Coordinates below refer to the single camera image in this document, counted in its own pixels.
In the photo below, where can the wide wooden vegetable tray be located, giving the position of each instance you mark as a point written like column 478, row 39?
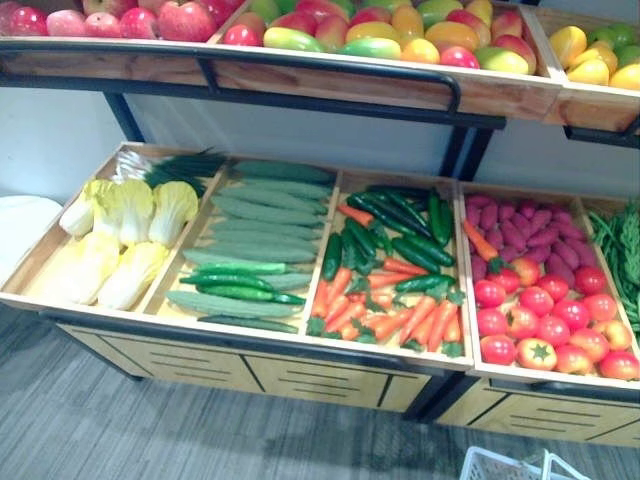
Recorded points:
column 37, row 265

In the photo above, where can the white plastic basket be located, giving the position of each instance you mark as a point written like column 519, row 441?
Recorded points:
column 500, row 465

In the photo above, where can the orange carrot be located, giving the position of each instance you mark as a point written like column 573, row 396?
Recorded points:
column 392, row 323
column 454, row 328
column 426, row 331
column 382, row 300
column 338, row 286
column 351, row 316
column 320, row 301
column 443, row 322
column 387, row 279
column 402, row 267
column 357, row 215
column 417, row 318
column 337, row 310
column 480, row 242

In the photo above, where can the light green bumpy gourd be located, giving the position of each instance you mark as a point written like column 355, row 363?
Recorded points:
column 282, row 189
column 272, row 202
column 295, row 281
column 250, row 255
column 262, row 242
column 265, row 230
column 230, row 305
column 280, row 171
column 262, row 215

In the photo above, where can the bright green long pepper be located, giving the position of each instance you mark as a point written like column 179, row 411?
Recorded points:
column 245, row 294
column 227, row 282
column 240, row 268

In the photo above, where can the yellow wooden stand base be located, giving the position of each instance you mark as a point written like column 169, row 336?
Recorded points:
column 300, row 382
column 550, row 415

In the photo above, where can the yellow napa cabbage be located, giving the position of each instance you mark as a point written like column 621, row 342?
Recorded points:
column 172, row 213
column 82, row 211
column 129, row 211
column 87, row 268
column 132, row 276

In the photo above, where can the green onion bunch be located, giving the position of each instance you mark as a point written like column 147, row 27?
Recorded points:
column 185, row 167

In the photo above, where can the purple sweet potato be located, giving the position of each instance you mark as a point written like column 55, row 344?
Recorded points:
column 585, row 253
column 542, row 238
column 505, row 211
column 478, row 268
column 535, row 255
column 562, row 217
column 480, row 201
column 525, row 205
column 473, row 215
column 565, row 253
column 513, row 236
column 572, row 232
column 522, row 220
column 560, row 272
column 492, row 238
column 542, row 222
column 489, row 216

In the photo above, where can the wooden fruit crate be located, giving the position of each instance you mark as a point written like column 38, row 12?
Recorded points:
column 350, row 86
column 100, row 67
column 590, row 111

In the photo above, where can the yellow green mango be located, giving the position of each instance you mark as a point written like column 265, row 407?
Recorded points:
column 440, row 10
column 265, row 8
column 292, row 39
column 370, row 48
column 501, row 61

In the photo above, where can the orange red mango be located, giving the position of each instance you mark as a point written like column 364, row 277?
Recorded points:
column 331, row 31
column 470, row 22
column 250, row 21
column 320, row 8
column 507, row 25
column 520, row 47
column 370, row 15
column 296, row 21

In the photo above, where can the green bean bunch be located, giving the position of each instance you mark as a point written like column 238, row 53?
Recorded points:
column 620, row 240

